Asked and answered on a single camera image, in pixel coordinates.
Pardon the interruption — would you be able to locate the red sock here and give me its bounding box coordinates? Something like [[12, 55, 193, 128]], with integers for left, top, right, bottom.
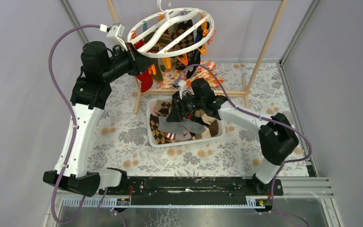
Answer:
[[134, 40, 145, 52], [137, 70, 153, 93]]

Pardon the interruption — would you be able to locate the brown argyle sock in basket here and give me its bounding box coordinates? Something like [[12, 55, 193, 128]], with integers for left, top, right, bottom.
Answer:
[[149, 100, 174, 145]]

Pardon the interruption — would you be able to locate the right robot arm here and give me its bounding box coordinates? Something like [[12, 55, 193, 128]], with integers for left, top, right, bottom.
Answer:
[[167, 79, 299, 195]]

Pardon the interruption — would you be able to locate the hanging black lettered sock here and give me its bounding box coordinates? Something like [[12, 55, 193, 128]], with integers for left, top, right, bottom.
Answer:
[[186, 27, 203, 79]]

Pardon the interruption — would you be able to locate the white round clip hanger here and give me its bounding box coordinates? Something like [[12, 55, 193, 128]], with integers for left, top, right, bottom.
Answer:
[[127, 0, 216, 59]]

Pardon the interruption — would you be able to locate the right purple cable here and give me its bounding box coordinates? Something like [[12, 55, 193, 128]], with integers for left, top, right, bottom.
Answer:
[[173, 64, 313, 227]]

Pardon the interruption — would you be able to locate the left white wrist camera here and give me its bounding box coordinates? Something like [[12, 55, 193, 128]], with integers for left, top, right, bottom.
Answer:
[[99, 23, 127, 50]]

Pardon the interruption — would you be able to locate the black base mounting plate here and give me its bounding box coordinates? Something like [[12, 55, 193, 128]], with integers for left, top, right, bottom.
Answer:
[[107, 176, 284, 206]]

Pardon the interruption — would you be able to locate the hanging green striped sock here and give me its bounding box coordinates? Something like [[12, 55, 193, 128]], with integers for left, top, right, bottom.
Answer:
[[151, 59, 166, 82]]

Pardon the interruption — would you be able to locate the wooden drying rack frame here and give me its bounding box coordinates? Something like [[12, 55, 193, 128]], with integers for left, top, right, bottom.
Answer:
[[105, 0, 290, 117]]

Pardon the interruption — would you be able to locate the floral table cloth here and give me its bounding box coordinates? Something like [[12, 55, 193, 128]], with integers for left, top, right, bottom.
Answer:
[[87, 62, 294, 176]]

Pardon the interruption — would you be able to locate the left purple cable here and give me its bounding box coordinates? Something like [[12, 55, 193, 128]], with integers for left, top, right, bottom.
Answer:
[[48, 24, 110, 227]]

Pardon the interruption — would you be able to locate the white laundry basket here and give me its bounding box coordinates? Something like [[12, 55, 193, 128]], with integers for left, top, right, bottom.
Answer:
[[146, 96, 226, 148]]

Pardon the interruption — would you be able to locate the hanging brown argyle sock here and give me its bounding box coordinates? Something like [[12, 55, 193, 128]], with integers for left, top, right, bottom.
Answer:
[[171, 19, 195, 70]]

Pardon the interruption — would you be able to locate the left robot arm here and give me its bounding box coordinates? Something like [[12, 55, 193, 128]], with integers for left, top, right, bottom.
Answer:
[[43, 41, 154, 197]]

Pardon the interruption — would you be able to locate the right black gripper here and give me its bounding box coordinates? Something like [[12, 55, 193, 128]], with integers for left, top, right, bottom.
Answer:
[[166, 92, 204, 123]]

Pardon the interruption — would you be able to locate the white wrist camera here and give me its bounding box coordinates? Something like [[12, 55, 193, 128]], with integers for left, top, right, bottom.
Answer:
[[99, 23, 127, 50], [172, 80, 187, 99]]

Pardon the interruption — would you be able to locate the purple cable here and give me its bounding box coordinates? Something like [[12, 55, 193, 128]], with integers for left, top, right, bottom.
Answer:
[[173, 64, 313, 227], [48, 24, 110, 227]]

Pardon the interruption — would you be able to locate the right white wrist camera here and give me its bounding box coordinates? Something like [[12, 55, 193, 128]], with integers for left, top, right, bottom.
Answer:
[[172, 80, 187, 99]]

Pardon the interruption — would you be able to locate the orange patterned cloth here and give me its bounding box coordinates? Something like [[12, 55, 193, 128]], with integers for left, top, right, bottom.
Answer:
[[156, 61, 224, 89]]

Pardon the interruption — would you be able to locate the grey sock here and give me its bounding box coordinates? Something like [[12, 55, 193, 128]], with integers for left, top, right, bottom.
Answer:
[[158, 116, 206, 134]]

